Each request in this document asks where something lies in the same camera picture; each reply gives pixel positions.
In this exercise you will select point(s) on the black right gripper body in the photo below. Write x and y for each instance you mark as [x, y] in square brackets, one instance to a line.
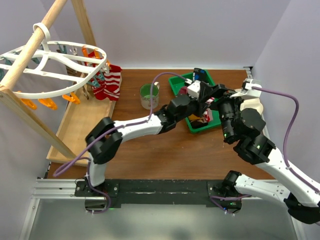
[227, 107]

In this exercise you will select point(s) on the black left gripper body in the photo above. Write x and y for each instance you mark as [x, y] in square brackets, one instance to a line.
[195, 107]

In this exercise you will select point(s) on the red white striped sock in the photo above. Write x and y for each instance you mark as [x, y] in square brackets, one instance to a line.
[208, 115]
[112, 82]

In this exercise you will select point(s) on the black blue logo sock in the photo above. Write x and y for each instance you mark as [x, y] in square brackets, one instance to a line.
[199, 75]

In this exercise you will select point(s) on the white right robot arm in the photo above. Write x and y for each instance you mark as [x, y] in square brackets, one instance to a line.
[243, 126]

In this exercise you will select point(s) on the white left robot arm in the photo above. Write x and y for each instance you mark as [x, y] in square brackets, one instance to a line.
[106, 137]

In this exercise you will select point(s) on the white oval sock hanger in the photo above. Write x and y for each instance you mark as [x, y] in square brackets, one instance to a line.
[80, 63]

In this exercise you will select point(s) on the cream divided plate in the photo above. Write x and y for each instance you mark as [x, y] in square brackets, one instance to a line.
[254, 103]

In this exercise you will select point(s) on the green plastic tray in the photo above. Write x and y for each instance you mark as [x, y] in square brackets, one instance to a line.
[176, 83]

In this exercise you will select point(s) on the green ceramic mug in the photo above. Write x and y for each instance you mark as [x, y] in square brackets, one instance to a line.
[149, 95]

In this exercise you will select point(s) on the red cat christmas sock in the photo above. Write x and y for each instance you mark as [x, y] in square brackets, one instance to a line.
[97, 82]

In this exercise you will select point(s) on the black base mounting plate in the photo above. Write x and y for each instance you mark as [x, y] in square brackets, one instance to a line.
[114, 193]

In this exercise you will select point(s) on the wooden drying rack frame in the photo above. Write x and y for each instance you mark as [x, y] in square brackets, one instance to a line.
[20, 146]

